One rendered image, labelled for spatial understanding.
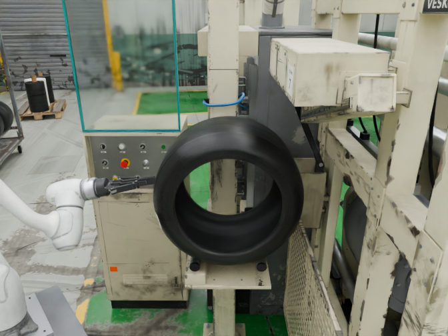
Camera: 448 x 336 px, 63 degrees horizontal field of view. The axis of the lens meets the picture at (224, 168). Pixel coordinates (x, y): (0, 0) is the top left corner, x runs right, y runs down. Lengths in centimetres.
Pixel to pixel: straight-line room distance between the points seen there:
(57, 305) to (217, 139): 110
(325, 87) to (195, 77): 969
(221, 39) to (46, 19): 949
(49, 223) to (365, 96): 116
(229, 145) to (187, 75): 938
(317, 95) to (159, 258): 169
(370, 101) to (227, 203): 105
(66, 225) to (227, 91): 86
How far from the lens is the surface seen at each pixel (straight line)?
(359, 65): 107
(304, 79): 103
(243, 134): 133
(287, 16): 507
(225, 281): 167
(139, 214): 230
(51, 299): 199
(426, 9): 111
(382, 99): 100
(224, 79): 164
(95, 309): 285
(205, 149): 131
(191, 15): 1062
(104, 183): 155
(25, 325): 174
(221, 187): 180
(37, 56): 1111
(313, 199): 179
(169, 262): 246
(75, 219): 155
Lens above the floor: 187
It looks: 23 degrees down
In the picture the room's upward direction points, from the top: straight up
